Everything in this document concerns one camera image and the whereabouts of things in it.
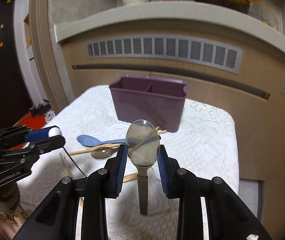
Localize white plastic spoon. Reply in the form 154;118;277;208
48;127;62;137

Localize metal spoon black handle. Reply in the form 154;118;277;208
126;120;160;215

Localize red floor mat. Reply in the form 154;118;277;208
14;112;46;130

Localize blue plastic spoon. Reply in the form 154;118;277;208
77;135;126;147

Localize wooden chopstick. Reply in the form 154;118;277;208
70;130;167;155

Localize dark metal spoon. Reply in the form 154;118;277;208
91;147;119;159

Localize wooden spoon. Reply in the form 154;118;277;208
123;173;138;183

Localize white lace tablecloth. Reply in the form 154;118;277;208
18;86;239;239

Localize purple plastic utensil caddy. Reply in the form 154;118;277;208
109;76;188;133

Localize large grey vent grille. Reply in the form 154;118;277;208
84;34;243;74

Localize grey stone countertop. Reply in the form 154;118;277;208
54;1;285;54

